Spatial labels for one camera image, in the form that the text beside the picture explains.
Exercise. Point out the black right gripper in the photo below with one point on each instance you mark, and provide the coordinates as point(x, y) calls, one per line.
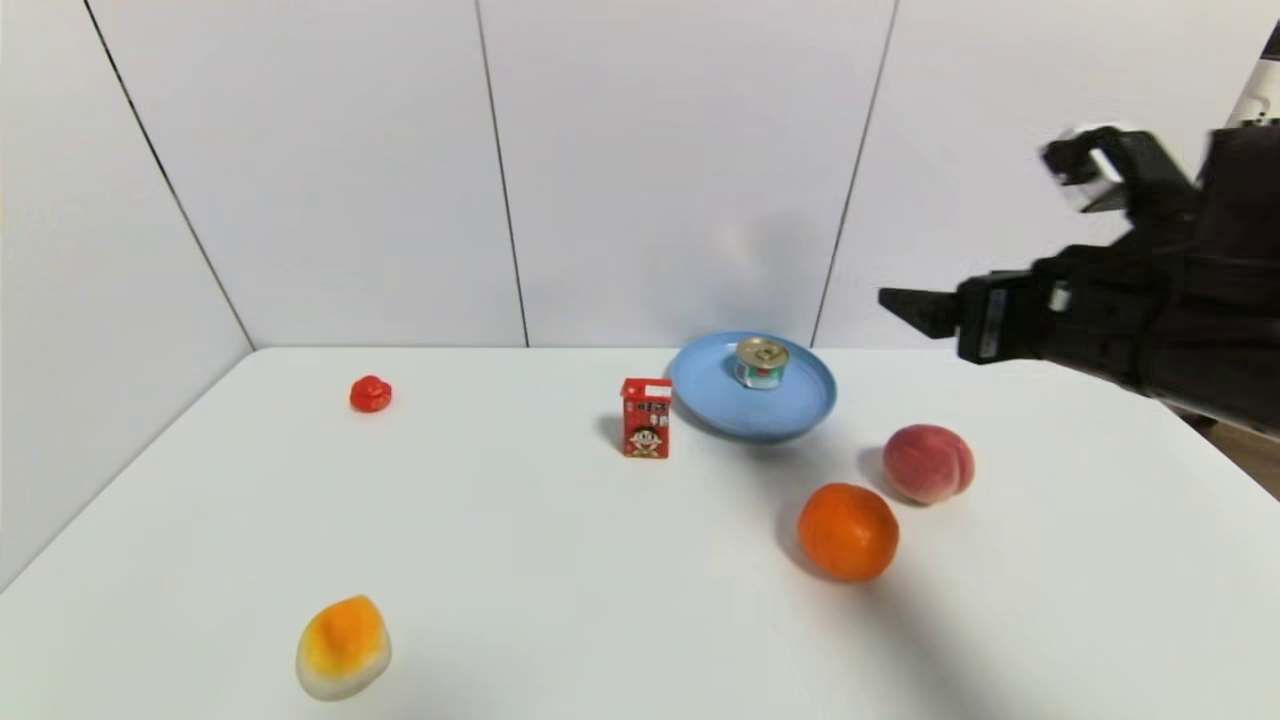
point(990, 316)

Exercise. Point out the small tin can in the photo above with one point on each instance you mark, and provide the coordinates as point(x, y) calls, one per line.
point(762, 365)

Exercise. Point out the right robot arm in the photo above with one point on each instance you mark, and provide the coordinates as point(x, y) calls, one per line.
point(1230, 330)

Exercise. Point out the blue plate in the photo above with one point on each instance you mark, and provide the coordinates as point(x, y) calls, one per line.
point(760, 412)

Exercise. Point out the pink peach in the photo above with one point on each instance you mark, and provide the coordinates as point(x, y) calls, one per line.
point(928, 465)

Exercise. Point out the orange fruit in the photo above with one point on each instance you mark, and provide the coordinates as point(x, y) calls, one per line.
point(848, 532)

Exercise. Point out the red milk carton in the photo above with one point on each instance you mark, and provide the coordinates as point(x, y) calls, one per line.
point(646, 420)

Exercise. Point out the small red tomato toy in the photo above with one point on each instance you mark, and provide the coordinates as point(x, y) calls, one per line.
point(370, 395)

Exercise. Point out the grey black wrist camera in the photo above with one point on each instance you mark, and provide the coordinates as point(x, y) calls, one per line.
point(1130, 165)

